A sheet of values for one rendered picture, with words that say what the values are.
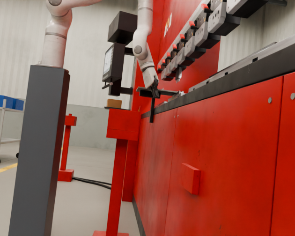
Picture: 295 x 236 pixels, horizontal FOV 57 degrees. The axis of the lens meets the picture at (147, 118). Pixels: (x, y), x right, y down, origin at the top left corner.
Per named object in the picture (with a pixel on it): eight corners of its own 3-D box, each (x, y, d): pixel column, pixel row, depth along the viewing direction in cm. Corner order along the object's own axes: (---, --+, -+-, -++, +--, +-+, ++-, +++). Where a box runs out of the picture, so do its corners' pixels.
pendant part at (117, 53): (101, 81, 321) (105, 52, 323) (111, 83, 326) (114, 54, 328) (110, 76, 279) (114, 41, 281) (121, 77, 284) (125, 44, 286)
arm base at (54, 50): (28, 64, 144) (33, 30, 145) (39, 71, 163) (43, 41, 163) (65, 69, 146) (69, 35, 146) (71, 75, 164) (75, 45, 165)
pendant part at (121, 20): (100, 94, 329) (108, 25, 333) (120, 97, 338) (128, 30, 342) (110, 89, 281) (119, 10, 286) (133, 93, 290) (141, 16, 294)
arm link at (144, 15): (147, 1, 148) (145, 55, 147) (154, 13, 163) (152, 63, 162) (131, 3, 151) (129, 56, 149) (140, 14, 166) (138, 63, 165)
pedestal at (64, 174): (53, 177, 346) (61, 112, 350) (73, 179, 349) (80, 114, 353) (49, 180, 326) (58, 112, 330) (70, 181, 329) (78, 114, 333)
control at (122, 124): (109, 136, 157) (113, 106, 158) (136, 139, 158) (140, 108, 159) (106, 137, 137) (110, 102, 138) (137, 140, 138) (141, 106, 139)
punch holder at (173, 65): (170, 70, 200) (172, 48, 201) (180, 72, 201) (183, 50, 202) (174, 66, 185) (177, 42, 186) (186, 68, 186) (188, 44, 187)
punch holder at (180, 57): (176, 64, 180) (178, 40, 181) (188, 66, 181) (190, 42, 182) (181, 59, 165) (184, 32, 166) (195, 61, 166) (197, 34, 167)
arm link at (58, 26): (41, 33, 148) (47, -9, 150) (50, 43, 167) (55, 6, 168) (64, 36, 149) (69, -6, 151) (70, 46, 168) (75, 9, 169)
